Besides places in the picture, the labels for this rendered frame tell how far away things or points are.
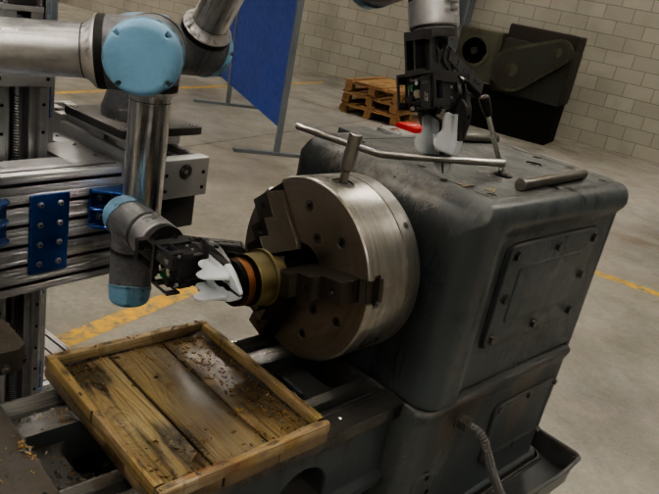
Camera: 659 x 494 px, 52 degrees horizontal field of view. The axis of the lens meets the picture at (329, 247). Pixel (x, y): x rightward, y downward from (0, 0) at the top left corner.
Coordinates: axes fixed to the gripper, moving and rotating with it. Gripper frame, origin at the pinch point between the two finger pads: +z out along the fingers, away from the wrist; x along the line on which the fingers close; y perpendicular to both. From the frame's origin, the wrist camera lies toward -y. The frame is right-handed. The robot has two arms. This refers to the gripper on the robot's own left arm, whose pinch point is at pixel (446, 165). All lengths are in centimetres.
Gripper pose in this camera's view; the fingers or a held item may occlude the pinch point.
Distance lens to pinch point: 107.4
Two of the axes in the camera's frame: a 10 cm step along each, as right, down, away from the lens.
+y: -7.2, 1.3, -6.9
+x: 7.0, 0.6, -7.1
